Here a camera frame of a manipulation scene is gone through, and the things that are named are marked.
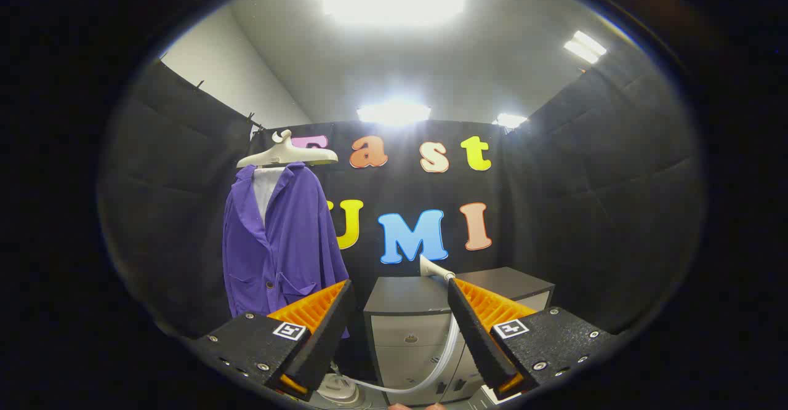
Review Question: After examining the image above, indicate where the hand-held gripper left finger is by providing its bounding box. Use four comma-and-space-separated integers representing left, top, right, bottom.
196, 279, 358, 403

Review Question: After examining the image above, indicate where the white shirt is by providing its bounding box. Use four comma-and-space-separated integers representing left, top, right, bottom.
252, 167, 285, 226

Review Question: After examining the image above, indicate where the white garment steamer head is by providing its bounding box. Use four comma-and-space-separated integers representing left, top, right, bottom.
419, 255, 457, 283

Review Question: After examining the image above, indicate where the purple jacket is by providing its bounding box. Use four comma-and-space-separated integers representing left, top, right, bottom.
222, 162, 350, 340

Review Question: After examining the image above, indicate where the translucent garment steamer hose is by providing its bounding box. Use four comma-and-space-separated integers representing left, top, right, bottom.
351, 312, 461, 395

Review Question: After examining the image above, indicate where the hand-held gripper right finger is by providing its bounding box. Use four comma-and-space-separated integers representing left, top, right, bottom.
447, 278, 618, 401

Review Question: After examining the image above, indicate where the white clothes hanger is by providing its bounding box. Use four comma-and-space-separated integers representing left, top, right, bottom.
236, 129, 339, 169

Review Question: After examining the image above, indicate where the white garment steamer base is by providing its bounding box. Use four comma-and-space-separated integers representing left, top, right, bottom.
317, 373, 361, 404

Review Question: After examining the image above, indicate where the grey cabinet with dark top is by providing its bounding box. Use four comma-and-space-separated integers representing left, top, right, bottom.
363, 267, 556, 406

